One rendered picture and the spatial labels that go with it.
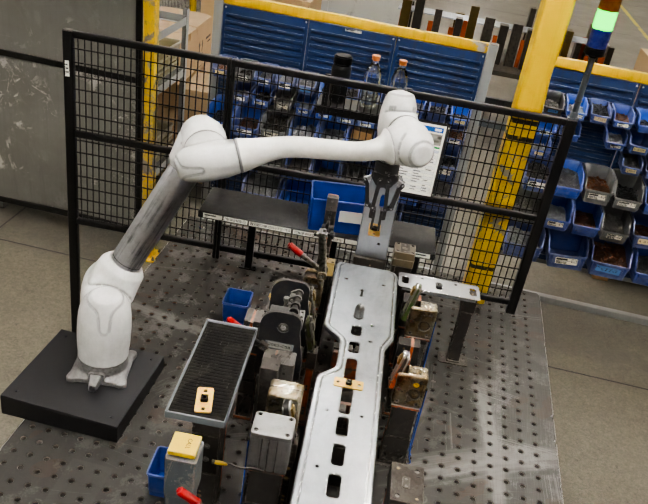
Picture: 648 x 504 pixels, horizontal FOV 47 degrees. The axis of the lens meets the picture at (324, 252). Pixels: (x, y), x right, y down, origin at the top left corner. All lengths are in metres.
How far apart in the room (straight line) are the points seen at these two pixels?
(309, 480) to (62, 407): 0.84
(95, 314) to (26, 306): 1.82
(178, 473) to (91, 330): 0.76
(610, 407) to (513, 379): 1.35
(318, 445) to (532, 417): 0.99
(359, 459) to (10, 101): 3.16
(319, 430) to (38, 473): 0.80
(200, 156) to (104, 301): 0.53
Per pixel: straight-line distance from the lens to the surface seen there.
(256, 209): 2.86
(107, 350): 2.35
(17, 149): 4.58
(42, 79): 4.34
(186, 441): 1.67
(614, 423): 4.03
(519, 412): 2.71
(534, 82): 2.82
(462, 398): 2.68
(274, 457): 1.82
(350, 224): 2.76
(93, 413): 2.32
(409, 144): 2.01
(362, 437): 1.97
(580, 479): 3.63
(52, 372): 2.47
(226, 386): 1.81
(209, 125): 2.24
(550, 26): 2.78
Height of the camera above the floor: 2.34
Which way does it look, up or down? 30 degrees down
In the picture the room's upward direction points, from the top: 9 degrees clockwise
